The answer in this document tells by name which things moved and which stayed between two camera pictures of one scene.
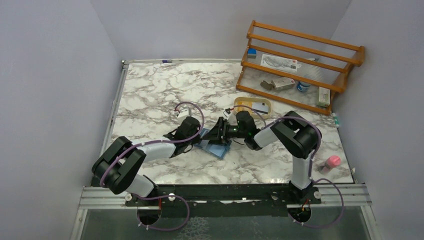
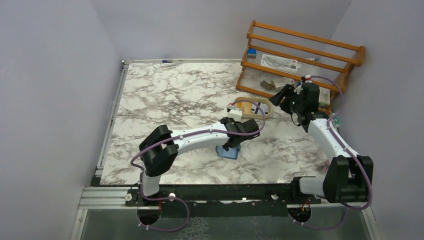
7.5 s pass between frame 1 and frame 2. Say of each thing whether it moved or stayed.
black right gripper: moved
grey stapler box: stayed
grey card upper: stayed
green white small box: stayed
